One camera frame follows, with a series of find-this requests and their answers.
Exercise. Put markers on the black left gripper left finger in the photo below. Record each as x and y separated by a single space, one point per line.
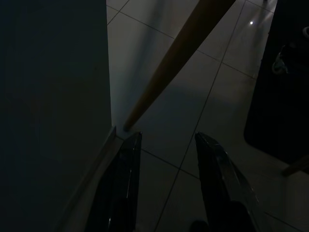
120 188

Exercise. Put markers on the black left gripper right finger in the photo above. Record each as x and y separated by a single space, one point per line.
217 178

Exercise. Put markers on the white partition panel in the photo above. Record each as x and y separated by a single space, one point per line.
53 96

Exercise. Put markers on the tapered wooden table leg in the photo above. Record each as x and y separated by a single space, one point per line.
173 60

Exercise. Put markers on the white shoe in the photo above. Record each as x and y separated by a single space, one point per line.
280 61

